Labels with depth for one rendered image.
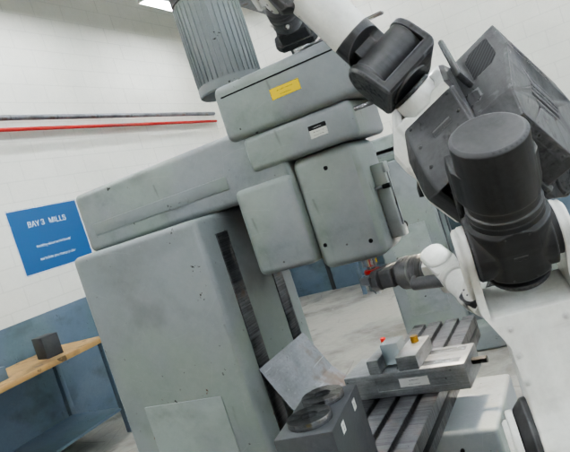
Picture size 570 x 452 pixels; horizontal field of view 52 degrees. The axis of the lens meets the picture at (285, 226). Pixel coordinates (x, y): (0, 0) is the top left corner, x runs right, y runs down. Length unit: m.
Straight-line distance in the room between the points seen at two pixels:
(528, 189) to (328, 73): 0.78
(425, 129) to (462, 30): 7.08
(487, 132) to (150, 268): 1.16
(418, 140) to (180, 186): 0.87
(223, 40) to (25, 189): 4.82
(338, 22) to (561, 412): 0.80
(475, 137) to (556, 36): 7.24
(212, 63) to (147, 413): 1.08
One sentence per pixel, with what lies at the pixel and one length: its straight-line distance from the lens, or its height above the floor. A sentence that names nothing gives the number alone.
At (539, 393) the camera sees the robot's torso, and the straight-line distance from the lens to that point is 1.07.
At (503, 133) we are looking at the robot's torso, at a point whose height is 1.53.
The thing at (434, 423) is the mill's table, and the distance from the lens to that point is 1.58.
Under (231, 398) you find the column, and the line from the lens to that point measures 1.77.
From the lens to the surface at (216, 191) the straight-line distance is 1.74.
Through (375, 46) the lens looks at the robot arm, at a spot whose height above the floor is 1.77.
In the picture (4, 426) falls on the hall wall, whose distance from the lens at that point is 5.82.
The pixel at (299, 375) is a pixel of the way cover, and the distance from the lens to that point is 1.88.
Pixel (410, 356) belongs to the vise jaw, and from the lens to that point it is 1.64.
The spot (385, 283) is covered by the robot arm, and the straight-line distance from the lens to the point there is 1.63.
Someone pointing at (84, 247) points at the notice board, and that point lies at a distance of 6.67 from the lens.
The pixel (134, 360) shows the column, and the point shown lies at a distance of 1.93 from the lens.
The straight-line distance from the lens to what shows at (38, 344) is 5.38.
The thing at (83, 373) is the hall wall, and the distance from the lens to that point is 6.38.
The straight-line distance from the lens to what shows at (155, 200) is 1.88.
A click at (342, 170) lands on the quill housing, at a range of 1.58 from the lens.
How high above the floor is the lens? 1.54
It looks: 3 degrees down
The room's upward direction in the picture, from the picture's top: 18 degrees counter-clockwise
